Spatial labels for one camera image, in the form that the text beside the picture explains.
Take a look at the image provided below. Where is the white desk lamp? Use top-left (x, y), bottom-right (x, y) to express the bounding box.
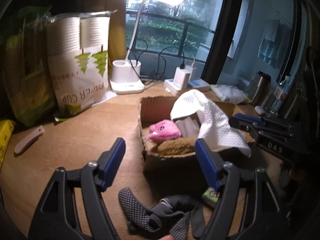
top-left (110, 0), bottom-right (184, 94)

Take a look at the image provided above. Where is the brown curtain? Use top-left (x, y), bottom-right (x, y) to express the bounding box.
top-left (106, 0), bottom-right (126, 77)

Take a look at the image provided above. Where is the white power strip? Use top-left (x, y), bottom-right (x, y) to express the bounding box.
top-left (164, 79), bottom-right (210, 96)

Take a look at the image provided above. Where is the pink plush toy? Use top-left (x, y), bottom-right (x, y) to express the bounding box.
top-left (147, 120), bottom-right (181, 144)

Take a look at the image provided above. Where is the brown cardboard box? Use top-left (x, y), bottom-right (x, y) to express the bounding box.
top-left (139, 90), bottom-right (252, 172)

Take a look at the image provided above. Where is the beige folding knife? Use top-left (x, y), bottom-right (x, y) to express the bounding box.
top-left (14, 126), bottom-right (44, 155)

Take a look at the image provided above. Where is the hanging teal towel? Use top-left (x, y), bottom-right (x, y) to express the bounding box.
top-left (258, 20), bottom-right (291, 69)

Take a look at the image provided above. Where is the grey dotted sock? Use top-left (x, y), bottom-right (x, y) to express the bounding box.
top-left (118, 187), bottom-right (206, 239)

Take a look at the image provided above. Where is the wipes pack on table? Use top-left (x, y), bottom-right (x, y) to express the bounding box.
top-left (210, 85), bottom-right (251, 105)

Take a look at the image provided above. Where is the white earbuds case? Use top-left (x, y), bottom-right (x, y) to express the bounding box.
top-left (254, 106), bottom-right (267, 116)

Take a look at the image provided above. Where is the paper cup pack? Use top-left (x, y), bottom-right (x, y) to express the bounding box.
top-left (46, 11), bottom-right (116, 118)

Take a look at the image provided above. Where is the brown plush toy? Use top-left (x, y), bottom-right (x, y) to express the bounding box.
top-left (157, 137), bottom-right (196, 155)

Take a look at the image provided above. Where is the steel thermos mug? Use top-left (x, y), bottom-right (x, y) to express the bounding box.
top-left (249, 71), bottom-right (271, 106)

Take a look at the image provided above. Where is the white charger adapter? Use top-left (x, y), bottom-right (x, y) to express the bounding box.
top-left (185, 54), bottom-right (196, 81)

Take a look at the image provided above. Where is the white charger with black cable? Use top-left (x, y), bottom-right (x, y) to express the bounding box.
top-left (128, 38), bottom-right (192, 91)

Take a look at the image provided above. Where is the black balcony railing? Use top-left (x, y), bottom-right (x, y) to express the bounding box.
top-left (132, 12), bottom-right (215, 57)

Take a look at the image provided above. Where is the white textured cloth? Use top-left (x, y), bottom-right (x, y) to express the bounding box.
top-left (170, 89), bottom-right (251, 157)

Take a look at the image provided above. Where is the cartoon tissue pack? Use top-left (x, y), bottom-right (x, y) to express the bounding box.
top-left (202, 187), bottom-right (220, 209)

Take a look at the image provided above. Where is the clear water bottle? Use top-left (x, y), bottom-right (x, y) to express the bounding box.
top-left (270, 75), bottom-right (291, 116)

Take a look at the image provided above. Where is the green yellow plastic bag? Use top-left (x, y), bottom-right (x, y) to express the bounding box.
top-left (1, 6), bottom-right (56, 127)

